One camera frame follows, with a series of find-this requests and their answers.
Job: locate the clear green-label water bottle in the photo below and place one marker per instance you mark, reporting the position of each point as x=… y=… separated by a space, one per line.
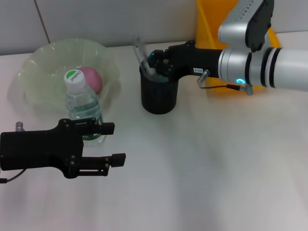
x=81 y=101

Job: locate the black mesh pen cup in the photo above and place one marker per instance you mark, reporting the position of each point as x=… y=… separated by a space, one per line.
x=158 y=96

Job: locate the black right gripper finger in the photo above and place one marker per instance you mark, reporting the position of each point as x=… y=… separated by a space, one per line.
x=161 y=69
x=157 y=54

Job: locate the pink peach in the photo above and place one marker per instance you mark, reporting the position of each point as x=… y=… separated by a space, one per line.
x=92 y=78

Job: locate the clear plastic ruler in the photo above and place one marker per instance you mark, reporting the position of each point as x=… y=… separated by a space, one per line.
x=138 y=54

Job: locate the yellow plastic bin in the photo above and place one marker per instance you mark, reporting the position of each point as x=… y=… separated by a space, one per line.
x=204 y=31

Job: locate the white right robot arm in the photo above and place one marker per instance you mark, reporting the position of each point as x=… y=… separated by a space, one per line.
x=276 y=67

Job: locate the pale green glass fruit plate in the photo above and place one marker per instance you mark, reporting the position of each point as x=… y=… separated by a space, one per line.
x=43 y=67

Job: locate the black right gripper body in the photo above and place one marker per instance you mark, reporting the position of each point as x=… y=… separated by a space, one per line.
x=192 y=62

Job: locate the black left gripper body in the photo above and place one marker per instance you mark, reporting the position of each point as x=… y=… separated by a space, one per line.
x=41 y=151

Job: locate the blue scissors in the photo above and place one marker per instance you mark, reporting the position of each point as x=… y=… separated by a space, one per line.
x=162 y=79

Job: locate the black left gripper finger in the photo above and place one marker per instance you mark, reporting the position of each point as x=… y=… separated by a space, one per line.
x=106 y=128
x=118 y=160

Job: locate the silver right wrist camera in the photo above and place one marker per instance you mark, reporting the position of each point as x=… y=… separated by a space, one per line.
x=247 y=24

